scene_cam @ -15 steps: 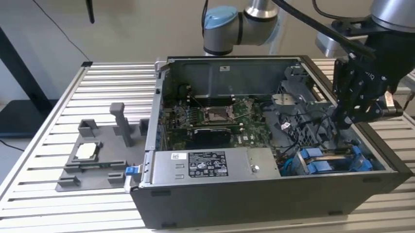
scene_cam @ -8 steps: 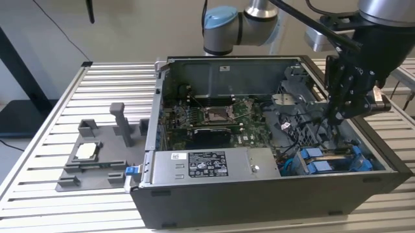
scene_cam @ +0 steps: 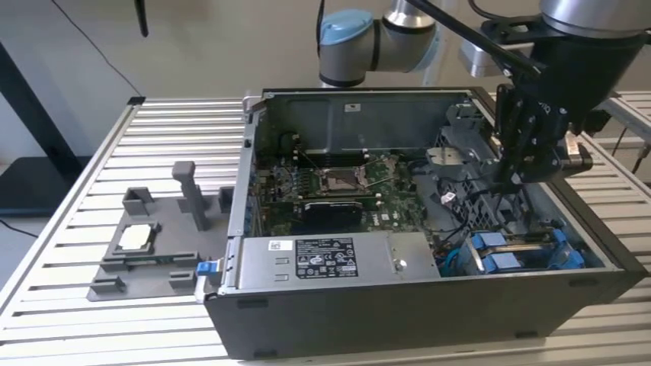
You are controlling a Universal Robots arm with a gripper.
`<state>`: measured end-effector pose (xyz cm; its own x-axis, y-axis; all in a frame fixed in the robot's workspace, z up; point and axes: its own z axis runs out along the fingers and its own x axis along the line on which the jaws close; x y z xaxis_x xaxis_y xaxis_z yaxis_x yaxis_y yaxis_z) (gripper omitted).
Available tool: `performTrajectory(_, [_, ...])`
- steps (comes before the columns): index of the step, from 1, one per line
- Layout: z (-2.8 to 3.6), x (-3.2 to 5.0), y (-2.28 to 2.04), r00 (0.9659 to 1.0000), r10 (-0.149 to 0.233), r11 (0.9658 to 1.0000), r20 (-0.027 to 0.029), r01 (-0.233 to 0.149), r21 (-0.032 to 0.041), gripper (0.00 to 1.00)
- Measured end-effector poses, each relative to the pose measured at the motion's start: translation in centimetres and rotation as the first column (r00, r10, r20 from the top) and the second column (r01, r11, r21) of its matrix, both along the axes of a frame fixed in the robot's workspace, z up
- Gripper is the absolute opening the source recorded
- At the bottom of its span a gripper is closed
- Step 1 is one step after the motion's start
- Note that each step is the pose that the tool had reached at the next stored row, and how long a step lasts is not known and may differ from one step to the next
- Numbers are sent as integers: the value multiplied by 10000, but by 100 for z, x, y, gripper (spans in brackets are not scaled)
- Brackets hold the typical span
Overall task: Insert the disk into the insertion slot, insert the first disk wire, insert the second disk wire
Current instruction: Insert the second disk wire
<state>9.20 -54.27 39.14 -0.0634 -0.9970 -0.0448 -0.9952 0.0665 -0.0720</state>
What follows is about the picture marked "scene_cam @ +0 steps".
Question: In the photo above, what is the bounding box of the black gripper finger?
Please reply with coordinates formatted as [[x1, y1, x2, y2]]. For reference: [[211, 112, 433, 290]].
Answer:
[[518, 102, 569, 185], [492, 84, 526, 194]]

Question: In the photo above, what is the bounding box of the silver disk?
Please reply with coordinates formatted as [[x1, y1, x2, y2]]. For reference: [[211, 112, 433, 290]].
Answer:
[[470, 227, 570, 255], [481, 251, 586, 274]]

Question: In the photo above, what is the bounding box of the green motherboard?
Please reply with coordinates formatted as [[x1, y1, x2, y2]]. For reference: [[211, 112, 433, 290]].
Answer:
[[254, 150, 440, 237]]

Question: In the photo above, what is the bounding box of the socket cover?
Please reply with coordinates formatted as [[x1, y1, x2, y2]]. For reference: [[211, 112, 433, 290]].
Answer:
[[358, 159, 401, 187]]

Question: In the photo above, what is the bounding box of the CPU socket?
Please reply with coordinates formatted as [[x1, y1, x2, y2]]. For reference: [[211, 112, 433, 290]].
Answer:
[[315, 165, 369, 194]]

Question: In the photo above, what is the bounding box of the locking lever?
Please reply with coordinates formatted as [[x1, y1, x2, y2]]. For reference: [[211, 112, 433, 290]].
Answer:
[[299, 149, 329, 173]]

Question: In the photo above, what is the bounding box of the black graphics card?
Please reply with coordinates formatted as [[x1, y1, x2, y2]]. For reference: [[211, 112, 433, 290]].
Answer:
[[302, 200, 366, 232]]

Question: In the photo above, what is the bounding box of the grey power supply with label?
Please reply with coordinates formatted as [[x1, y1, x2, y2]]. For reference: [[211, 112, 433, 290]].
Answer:
[[237, 231, 442, 291]]

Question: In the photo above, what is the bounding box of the dark grey open PC case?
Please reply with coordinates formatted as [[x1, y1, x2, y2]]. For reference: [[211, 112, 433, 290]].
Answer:
[[203, 86, 650, 361]]

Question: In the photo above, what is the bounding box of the blue case latch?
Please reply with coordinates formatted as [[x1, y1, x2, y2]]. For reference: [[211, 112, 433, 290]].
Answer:
[[195, 258, 221, 278]]

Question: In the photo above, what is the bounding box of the grey parts rack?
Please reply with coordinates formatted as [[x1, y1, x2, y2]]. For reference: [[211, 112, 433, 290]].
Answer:
[[87, 160, 237, 302]]

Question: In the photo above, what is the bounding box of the silver CPU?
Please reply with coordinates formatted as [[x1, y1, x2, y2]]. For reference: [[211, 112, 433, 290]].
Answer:
[[119, 224, 155, 251]]

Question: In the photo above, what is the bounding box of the black hanging antenna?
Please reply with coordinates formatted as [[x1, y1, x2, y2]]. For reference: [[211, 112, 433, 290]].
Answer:
[[133, 0, 151, 38]]

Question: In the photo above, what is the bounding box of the black stand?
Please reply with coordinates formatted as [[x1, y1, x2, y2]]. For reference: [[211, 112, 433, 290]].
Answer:
[[0, 41, 91, 218]]

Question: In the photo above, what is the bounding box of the small silver black wrist camera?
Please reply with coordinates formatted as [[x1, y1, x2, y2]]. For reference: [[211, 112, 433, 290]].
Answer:
[[558, 135, 594, 178]]

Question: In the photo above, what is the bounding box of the round silver bracket plate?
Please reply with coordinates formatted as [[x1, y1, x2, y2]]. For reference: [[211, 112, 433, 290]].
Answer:
[[425, 146, 468, 167]]

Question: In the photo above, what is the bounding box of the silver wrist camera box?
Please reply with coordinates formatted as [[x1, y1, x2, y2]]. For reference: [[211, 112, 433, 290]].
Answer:
[[457, 40, 512, 79]]

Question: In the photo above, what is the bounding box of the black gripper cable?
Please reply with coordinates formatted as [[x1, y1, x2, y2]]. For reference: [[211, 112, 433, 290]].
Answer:
[[406, 0, 544, 75]]

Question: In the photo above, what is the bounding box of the curved black case cable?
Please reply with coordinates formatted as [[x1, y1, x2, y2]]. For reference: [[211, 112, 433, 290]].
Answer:
[[432, 177, 482, 245]]

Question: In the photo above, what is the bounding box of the blue disk wire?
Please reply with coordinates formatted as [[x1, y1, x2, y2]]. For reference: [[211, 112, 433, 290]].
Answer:
[[441, 246, 462, 278]]

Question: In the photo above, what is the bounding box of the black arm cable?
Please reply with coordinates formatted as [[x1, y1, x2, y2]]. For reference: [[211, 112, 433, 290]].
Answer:
[[314, 0, 330, 43]]

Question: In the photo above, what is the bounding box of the thin black wall cable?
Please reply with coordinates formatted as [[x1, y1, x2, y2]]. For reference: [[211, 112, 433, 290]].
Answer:
[[50, 0, 147, 100]]

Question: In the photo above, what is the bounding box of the black floor cable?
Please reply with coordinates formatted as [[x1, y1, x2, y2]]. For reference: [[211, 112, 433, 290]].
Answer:
[[0, 219, 41, 239]]

